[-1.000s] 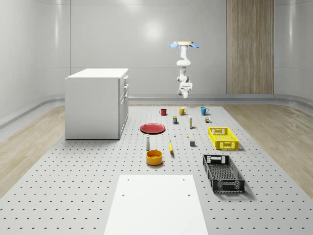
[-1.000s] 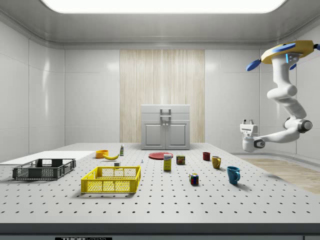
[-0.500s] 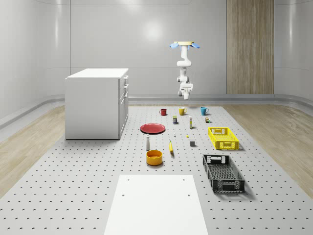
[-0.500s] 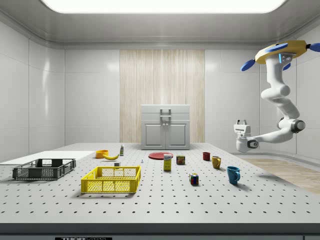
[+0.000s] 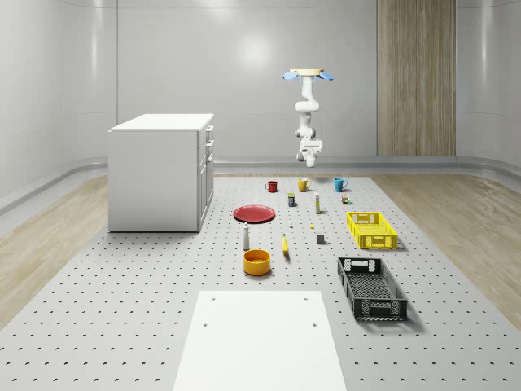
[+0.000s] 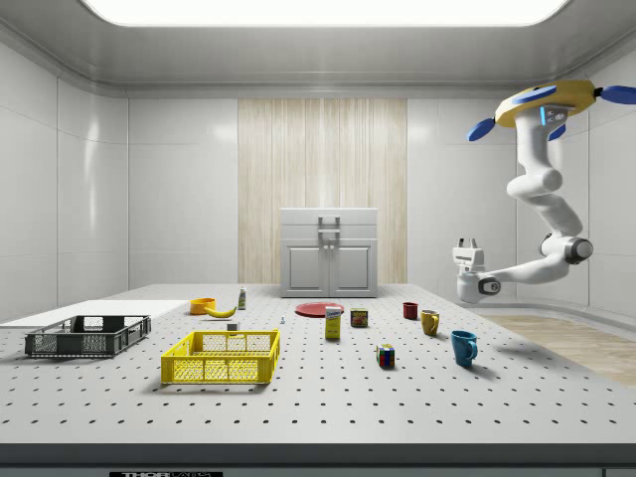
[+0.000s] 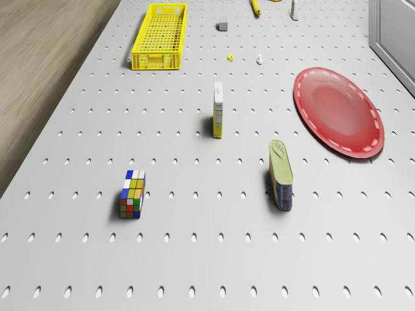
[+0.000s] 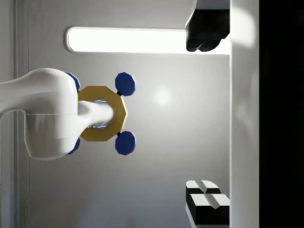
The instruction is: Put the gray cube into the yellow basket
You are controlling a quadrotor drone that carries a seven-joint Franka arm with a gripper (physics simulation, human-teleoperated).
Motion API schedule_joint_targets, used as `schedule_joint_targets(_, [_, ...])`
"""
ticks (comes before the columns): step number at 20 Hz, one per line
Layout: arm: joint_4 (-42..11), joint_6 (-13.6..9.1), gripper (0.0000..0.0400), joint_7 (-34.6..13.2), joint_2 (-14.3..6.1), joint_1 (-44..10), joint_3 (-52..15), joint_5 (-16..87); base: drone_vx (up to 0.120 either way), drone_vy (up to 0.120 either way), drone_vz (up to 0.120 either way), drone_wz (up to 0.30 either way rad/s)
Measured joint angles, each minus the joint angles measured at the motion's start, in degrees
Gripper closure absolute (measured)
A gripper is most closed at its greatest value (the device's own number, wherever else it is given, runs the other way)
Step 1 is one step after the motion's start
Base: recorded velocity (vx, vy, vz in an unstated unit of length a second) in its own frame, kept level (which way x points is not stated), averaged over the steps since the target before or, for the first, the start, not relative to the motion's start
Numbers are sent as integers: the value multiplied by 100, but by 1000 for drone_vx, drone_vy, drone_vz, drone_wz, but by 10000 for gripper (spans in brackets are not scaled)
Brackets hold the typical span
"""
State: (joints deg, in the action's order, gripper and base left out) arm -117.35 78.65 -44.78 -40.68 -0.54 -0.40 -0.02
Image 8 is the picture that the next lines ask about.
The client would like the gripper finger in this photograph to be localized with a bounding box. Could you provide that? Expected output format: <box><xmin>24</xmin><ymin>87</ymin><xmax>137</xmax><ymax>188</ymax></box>
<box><xmin>185</xmin><ymin>180</ymin><xmax>230</xmax><ymax>228</ymax></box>
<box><xmin>185</xmin><ymin>9</ymin><xmax>230</xmax><ymax>53</ymax></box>

